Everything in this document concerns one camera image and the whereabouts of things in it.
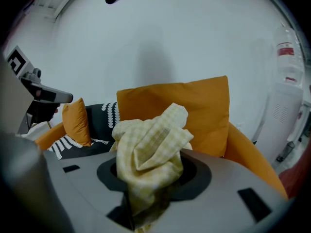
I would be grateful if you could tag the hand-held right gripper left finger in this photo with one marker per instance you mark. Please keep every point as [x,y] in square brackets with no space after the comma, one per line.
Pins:
[82,186]

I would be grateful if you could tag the black bottle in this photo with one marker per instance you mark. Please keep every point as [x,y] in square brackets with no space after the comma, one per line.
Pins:
[286,150]

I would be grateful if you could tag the white water dispenser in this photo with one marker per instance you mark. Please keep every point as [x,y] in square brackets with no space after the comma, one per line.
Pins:
[283,110]

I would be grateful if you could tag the small orange cushion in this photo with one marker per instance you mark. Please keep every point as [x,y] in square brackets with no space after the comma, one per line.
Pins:
[76,125]

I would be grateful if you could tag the yellow checked cloth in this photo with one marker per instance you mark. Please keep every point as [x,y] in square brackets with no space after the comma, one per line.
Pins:
[150,154]

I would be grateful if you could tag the black white patterned cushion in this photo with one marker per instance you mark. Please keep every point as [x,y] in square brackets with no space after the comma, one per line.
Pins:
[99,130]

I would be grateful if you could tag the red fabric item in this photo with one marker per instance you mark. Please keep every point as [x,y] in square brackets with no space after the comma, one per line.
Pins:
[297,181]

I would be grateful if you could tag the large orange cushion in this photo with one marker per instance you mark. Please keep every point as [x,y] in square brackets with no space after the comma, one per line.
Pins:
[199,105]

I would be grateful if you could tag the orange seat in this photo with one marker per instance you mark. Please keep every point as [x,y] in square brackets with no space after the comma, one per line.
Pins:
[250,159]

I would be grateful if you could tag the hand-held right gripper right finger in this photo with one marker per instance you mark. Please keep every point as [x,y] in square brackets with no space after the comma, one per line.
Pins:
[218,207]

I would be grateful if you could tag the clear water jug red label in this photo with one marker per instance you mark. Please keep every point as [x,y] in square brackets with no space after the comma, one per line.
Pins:
[286,50]

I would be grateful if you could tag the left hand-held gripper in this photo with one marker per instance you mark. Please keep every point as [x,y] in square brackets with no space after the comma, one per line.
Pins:
[48,94]

